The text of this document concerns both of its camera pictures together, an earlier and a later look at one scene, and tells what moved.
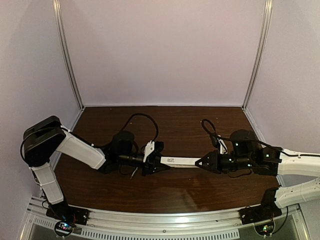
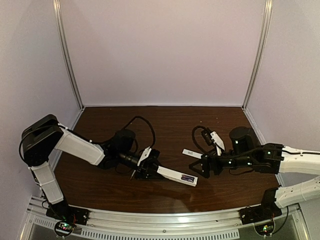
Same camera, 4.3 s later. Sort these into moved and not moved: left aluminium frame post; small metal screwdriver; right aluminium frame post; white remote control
Moved: white remote control
Not moved: small metal screwdriver; left aluminium frame post; right aluminium frame post
